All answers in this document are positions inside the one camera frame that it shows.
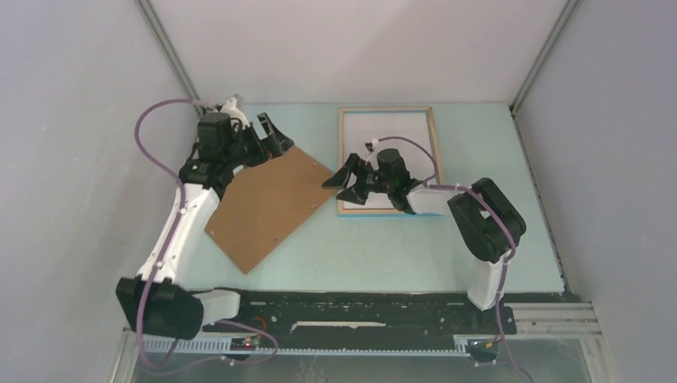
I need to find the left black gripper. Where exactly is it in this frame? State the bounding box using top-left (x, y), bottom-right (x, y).
top-left (223, 113), bottom-right (292, 170)

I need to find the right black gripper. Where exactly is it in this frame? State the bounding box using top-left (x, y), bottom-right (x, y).
top-left (322, 154), bottom-right (393, 207)

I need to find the hot air balloon photo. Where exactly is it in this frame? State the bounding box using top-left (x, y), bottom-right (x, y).
top-left (338, 107), bottom-right (444, 184)

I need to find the wooden picture frame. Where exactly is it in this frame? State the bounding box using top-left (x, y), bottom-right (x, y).
top-left (330, 106), bottom-right (455, 217)

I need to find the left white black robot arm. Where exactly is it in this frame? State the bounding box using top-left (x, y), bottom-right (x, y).
top-left (116, 112), bottom-right (295, 340)

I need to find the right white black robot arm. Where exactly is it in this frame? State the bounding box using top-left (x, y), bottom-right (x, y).
top-left (322, 144), bottom-right (527, 334)

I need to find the left small circuit board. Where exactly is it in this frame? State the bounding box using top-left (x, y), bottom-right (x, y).
top-left (230, 337), bottom-right (259, 352)

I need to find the small circuit board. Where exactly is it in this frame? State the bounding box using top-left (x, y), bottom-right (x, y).
top-left (230, 337), bottom-right (259, 352)
top-left (466, 342), bottom-right (501, 366)

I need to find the right small circuit board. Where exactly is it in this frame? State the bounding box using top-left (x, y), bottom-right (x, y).
top-left (466, 342), bottom-right (501, 366)

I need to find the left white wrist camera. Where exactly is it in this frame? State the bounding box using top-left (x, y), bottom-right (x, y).
top-left (219, 94), bottom-right (250, 128)

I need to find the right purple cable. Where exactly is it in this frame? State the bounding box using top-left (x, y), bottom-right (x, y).
top-left (378, 136), bottom-right (532, 383)

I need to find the purple cable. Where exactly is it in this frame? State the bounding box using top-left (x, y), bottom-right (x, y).
top-left (134, 98), bottom-right (280, 377)
top-left (378, 136), bottom-right (532, 383)

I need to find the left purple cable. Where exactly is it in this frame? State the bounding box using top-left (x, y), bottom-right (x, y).
top-left (134, 98), bottom-right (280, 377)

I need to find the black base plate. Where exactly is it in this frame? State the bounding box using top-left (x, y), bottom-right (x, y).
top-left (233, 290), bottom-right (517, 353)

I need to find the aluminium rail frame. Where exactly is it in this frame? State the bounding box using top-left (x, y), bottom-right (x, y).
top-left (144, 303), bottom-right (601, 358)

